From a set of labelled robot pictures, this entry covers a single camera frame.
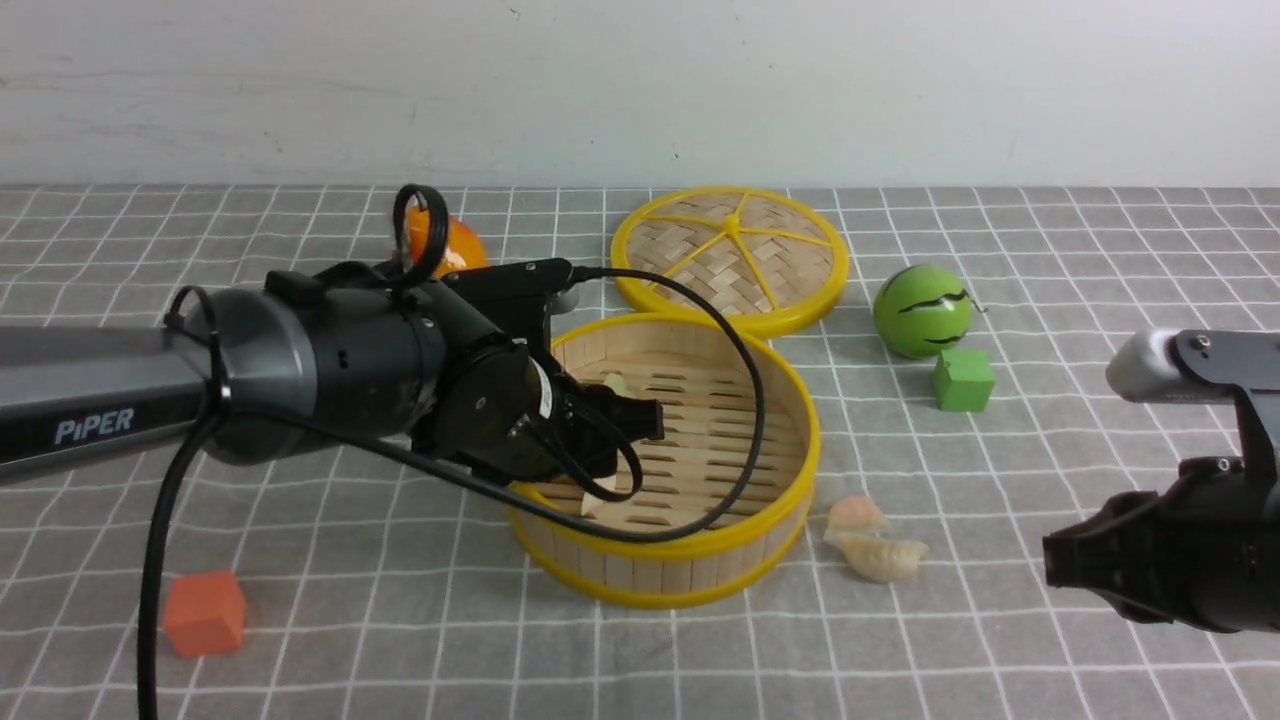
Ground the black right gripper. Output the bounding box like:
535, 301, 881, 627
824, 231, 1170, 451
1042, 480, 1231, 626

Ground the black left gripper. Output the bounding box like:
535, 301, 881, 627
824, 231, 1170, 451
412, 343, 666, 486

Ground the pale green dumpling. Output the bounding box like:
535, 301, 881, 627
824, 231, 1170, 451
602, 372, 634, 398

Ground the cream white dumpling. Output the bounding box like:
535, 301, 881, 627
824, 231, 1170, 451
579, 470, 641, 519

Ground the pink tinted dumpling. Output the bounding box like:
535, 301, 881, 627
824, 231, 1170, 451
824, 495, 890, 542

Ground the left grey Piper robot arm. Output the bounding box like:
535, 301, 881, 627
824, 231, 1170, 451
1, 259, 666, 486

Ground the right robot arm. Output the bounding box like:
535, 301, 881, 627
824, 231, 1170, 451
1042, 457, 1279, 634

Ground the bamboo steamer tray yellow rim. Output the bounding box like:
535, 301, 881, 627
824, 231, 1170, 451
508, 314, 820, 610

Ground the bamboo steamer lid yellow rim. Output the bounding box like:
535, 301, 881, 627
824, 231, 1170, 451
608, 186, 854, 338

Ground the orange red toy pear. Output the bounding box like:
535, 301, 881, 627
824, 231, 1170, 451
406, 205, 490, 278

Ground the grey checked tablecloth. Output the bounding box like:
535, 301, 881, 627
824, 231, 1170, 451
0, 184, 1280, 720

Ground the green foam cube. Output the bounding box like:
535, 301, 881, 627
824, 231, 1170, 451
933, 348, 996, 413

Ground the green toy watermelon ball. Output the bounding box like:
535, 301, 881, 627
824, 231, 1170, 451
872, 264, 984, 359

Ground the orange foam cube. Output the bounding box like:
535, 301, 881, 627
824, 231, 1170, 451
163, 569, 247, 659

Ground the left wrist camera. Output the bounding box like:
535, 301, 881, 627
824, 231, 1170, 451
443, 258, 579, 348

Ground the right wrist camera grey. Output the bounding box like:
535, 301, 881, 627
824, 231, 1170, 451
1106, 328, 1280, 471

